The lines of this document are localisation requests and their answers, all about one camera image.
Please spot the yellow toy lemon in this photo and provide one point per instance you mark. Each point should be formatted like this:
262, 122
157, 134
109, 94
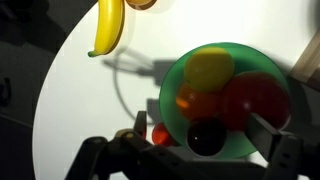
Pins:
209, 68

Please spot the dark orange toy fruit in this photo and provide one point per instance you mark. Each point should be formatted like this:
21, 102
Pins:
196, 103

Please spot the red toy apple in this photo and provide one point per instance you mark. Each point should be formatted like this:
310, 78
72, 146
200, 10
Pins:
255, 98

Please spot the dark purple toy plum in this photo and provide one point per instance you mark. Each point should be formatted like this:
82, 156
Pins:
206, 137

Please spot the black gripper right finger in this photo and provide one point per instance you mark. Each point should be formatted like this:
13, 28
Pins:
263, 133

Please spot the green plastic bowl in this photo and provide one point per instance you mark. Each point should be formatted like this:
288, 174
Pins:
255, 57

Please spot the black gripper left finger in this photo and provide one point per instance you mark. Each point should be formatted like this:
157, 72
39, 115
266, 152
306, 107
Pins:
140, 121

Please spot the yellow toy banana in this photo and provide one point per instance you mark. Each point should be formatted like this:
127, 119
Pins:
110, 26

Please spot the small red toy fruit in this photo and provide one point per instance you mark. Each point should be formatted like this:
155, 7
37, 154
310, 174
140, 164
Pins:
161, 134

